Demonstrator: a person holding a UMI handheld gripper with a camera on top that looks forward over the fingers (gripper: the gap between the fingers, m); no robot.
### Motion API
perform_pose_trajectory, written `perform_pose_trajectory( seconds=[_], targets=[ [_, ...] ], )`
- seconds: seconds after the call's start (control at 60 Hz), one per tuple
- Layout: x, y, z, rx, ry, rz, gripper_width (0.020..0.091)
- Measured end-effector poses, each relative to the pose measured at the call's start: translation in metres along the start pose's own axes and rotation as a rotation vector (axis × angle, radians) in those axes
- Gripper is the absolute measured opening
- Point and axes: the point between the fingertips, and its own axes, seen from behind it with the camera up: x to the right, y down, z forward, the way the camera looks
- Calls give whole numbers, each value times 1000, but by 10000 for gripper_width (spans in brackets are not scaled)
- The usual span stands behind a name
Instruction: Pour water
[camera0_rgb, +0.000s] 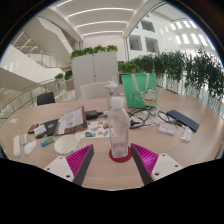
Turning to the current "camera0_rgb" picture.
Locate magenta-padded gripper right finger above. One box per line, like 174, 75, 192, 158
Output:
130, 143, 184, 186

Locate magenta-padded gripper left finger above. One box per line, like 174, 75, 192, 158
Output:
43, 143, 95, 187

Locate clear plastic water bottle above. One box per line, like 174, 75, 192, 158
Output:
107, 96, 130, 159

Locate white paper cup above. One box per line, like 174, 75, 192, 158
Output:
53, 133, 81, 157

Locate green-blue tube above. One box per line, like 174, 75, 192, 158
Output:
40, 136, 55, 148

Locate white computer mouse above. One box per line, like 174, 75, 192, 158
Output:
23, 140, 37, 156

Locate white labelled box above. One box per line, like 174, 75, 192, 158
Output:
158, 122, 177, 136

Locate clear wrapped packet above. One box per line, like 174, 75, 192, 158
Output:
180, 126, 194, 143

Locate black notebook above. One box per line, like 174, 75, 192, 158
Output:
34, 118, 61, 139

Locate white tissue packet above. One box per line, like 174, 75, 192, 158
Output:
33, 124, 48, 137

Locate small grey-white charger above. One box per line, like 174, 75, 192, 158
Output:
21, 133, 31, 146

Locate small red-black box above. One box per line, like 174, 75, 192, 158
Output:
27, 123, 40, 135

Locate white power strip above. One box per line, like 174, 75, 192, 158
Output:
12, 134, 22, 159

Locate flat round red coaster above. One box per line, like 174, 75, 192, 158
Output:
108, 146, 133, 164

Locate colourful sticker sheet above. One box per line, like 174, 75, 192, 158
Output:
79, 119, 111, 139

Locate black power adapter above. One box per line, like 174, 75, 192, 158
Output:
84, 109, 104, 121

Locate black office chair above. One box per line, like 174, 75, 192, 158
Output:
36, 91, 57, 106

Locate green tote bag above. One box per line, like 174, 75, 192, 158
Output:
120, 72, 158, 109

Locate white chair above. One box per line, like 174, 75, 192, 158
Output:
79, 81, 108, 100

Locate clear shaker bottle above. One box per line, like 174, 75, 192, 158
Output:
104, 76, 120, 109

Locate small planter with shrubs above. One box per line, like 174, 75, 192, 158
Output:
54, 69, 75, 92

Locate green hedge row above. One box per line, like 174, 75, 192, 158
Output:
129, 46, 224, 101

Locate white cabinet with plants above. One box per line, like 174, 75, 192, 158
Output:
70, 44, 120, 100

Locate low planter with shrubs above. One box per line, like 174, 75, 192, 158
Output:
118, 61, 141, 75

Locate ceiling light strips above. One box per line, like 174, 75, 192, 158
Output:
54, 0, 134, 38

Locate black cable tangle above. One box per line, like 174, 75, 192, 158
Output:
127, 106, 174, 129

